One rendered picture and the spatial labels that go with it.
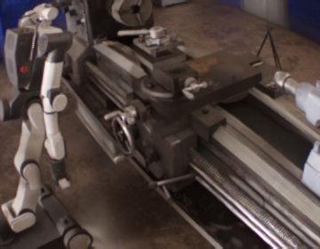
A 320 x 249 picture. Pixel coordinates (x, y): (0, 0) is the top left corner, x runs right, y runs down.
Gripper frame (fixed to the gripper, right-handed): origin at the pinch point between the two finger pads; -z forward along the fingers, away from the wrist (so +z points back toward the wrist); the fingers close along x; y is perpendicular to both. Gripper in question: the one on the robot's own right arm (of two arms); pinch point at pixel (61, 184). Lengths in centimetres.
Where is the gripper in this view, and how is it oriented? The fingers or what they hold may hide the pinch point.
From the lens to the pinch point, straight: 196.6
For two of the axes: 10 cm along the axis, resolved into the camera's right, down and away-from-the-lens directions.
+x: 7.4, -3.2, 6.0
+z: 0.3, -8.7, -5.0
